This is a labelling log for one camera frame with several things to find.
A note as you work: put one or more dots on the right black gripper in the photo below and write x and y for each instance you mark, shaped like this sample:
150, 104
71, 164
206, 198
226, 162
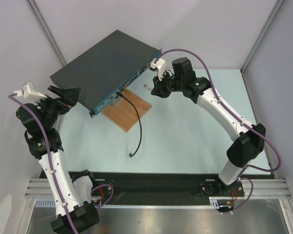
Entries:
159, 87

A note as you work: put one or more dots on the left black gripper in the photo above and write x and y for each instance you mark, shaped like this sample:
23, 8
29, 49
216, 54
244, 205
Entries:
68, 99

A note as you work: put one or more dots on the silver transceiver module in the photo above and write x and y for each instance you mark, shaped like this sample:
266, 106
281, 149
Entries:
148, 87

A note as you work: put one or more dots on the dark grey network switch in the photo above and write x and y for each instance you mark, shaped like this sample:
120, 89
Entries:
106, 69

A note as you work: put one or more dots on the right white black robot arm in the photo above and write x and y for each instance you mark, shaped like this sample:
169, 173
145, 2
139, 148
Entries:
247, 138

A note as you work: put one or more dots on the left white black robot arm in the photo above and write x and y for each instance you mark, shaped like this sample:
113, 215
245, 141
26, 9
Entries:
75, 212

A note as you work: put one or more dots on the wooden board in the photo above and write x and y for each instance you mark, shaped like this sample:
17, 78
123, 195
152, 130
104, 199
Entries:
123, 113

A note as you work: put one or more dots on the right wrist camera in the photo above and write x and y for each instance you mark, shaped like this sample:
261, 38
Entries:
159, 66

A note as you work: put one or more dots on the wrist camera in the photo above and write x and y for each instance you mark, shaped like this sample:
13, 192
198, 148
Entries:
159, 66
28, 92

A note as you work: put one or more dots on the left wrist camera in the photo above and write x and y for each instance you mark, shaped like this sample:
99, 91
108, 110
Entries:
28, 92

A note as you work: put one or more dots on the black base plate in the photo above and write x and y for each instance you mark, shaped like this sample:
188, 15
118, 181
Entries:
163, 189

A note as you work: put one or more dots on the white slotted cable duct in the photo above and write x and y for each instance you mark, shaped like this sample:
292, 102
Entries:
212, 204

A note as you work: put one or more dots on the aluminium rail frame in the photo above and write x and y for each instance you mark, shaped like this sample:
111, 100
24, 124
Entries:
262, 189

